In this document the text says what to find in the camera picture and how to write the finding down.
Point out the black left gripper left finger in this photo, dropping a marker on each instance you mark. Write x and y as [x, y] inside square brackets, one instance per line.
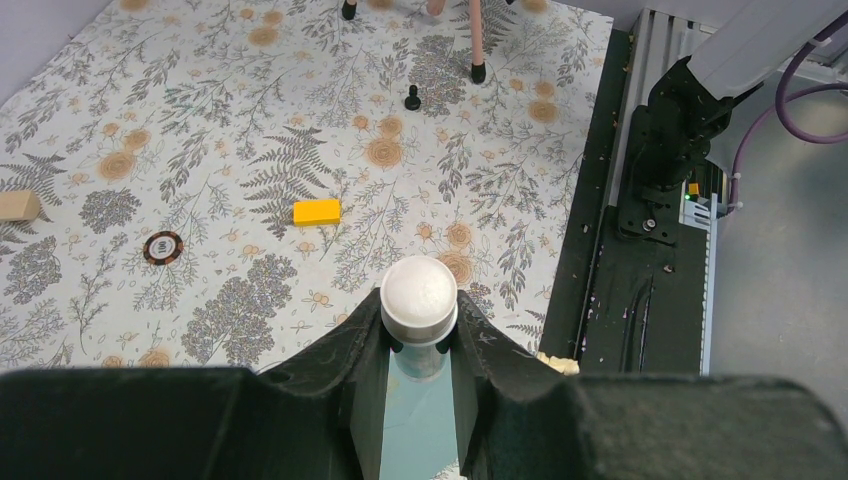
[317, 415]

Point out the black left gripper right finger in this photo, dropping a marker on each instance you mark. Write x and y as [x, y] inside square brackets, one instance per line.
[518, 418]

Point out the teal paper envelope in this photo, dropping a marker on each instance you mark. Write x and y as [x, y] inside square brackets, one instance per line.
[419, 439]

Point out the green white glue stick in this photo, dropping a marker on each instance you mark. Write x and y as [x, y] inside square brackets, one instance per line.
[419, 310]

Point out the cream chess knight piece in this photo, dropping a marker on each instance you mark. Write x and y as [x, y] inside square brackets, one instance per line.
[564, 366]

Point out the yellow rectangular block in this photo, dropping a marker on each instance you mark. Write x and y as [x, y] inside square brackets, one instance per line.
[317, 212]

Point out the floral patterned table mat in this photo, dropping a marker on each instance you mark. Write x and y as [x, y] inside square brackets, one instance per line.
[211, 119]

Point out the black chess pawn piece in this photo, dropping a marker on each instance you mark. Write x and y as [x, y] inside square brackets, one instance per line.
[412, 101]

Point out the small tan wooden cube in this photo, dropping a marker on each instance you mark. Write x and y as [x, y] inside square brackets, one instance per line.
[20, 205]

